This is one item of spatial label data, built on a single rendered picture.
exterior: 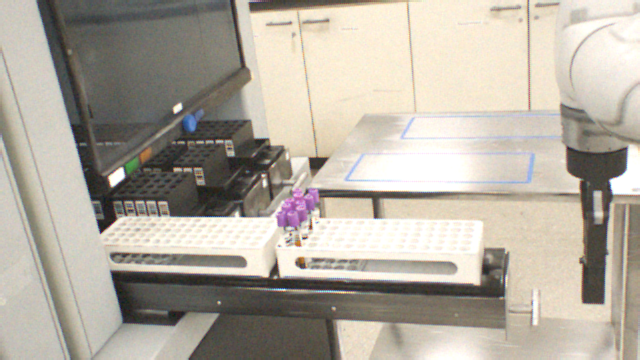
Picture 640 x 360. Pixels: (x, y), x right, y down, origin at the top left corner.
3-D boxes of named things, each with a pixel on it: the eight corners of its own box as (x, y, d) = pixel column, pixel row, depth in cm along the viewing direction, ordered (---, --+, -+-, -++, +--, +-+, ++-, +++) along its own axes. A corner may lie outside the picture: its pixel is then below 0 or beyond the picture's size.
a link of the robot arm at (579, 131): (560, 113, 88) (559, 158, 91) (641, 110, 86) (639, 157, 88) (558, 91, 96) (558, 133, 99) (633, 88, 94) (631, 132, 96)
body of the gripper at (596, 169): (564, 132, 98) (564, 194, 102) (566, 155, 91) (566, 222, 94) (625, 131, 96) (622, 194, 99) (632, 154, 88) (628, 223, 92)
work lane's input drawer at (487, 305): (83, 318, 121) (69, 271, 117) (125, 275, 133) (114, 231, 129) (540, 345, 100) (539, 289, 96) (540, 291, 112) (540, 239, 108)
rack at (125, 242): (98, 277, 119) (89, 244, 116) (129, 248, 127) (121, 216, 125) (268, 284, 110) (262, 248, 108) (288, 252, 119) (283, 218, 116)
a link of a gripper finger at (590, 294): (605, 258, 99) (606, 261, 99) (604, 302, 102) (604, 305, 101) (582, 257, 100) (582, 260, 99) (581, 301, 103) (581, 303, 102)
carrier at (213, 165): (221, 169, 153) (216, 143, 151) (230, 169, 152) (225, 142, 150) (197, 192, 143) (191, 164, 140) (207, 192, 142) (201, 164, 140)
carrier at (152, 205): (179, 200, 140) (173, 171, 138) (189, 200, 140) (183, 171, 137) (151, 227, 130) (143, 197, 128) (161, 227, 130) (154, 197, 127)
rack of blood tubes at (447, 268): (279, 284, 110) (273, 248, 107) (299, 252, 118) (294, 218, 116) (479, 292, 101) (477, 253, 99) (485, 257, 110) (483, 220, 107)
